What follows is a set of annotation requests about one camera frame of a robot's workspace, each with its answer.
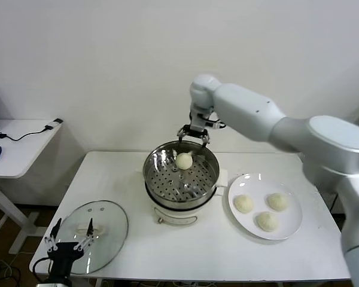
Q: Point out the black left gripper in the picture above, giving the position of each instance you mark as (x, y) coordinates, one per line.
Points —
(63, 254)

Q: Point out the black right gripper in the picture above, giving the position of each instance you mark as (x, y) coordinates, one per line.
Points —
(195, 133)

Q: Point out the white steamed baozi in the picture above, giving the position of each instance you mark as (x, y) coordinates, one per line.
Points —
(243, 204)
(277, 202)
(266, 221)
(184, 161)

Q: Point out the round glass lid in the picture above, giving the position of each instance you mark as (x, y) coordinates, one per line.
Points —
(107, 227)

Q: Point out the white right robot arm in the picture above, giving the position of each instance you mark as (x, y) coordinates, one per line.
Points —
(251, 110)

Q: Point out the stainless steel steamer basket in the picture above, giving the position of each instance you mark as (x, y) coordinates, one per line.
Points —
(167, 185)

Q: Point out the white electric cooker base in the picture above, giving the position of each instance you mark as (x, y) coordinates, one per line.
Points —
(176, 216)

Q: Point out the white side table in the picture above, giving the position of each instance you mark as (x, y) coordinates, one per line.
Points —
(21, 155)

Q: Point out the white round plate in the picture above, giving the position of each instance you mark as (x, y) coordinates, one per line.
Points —
(287, 227)

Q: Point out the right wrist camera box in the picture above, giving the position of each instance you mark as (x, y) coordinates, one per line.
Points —
(212, 124)

